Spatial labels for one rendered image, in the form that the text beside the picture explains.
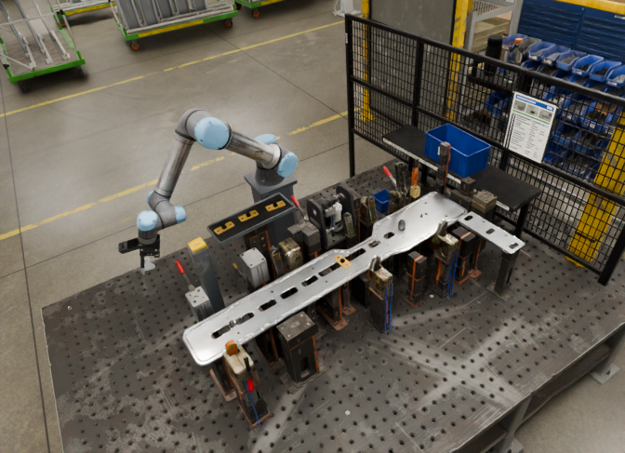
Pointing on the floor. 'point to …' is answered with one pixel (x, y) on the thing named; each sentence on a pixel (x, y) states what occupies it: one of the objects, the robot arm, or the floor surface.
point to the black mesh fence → (488, 128)
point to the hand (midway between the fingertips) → (142, 259)
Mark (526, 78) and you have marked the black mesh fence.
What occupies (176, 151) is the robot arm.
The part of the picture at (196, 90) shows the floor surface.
